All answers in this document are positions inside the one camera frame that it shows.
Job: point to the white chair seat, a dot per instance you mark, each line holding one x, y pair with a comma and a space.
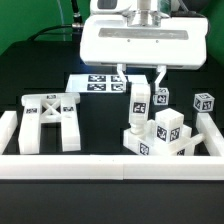
148, 145

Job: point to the white left fence bar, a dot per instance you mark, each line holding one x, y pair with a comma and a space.
8, 124

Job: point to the white fence bar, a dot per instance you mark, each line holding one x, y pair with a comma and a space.
8, 124
124, 167
214, 141

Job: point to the white chair back frame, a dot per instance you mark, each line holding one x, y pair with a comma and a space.
48, 108

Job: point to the tilted white tagged cube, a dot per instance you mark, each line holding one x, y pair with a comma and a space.
203, 102

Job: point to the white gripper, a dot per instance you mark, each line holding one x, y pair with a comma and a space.
178, 43

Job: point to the white right fence bar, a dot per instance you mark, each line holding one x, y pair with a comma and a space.
214, 141

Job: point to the small white tagged cube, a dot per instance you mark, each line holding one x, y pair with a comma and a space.
161, 97

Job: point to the white marker sheet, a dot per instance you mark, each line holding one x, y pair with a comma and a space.
94, 83

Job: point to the white front fence bar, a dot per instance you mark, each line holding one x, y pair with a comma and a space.
124, 167

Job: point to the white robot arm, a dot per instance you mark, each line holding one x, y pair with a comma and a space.
140, 12

